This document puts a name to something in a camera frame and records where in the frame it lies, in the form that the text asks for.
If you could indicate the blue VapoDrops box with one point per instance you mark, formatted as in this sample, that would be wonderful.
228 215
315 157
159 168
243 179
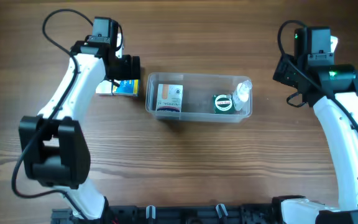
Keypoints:
125 87

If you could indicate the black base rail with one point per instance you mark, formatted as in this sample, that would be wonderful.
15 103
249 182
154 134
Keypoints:
243 214

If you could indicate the white Hansaplast box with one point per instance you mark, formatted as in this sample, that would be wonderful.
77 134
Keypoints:
169 98

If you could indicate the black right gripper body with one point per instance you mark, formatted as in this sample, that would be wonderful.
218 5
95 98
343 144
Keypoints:
280 72

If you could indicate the clear plastic container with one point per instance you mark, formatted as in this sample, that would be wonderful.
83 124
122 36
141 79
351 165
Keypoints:
198 91

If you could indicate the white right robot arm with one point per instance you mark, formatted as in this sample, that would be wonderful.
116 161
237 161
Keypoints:
332 91

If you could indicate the clear plastic bottle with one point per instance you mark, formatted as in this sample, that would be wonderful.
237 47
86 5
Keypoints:
241 95

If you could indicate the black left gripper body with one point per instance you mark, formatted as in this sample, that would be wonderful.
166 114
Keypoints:
117 83

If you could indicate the green Zam-Buk ointment box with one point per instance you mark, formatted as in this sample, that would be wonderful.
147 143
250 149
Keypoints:
222 104

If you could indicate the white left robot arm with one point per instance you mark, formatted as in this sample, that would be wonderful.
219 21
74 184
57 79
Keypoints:
54 150

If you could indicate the white Panadol box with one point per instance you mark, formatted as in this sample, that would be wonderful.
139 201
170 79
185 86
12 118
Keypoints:
104 88

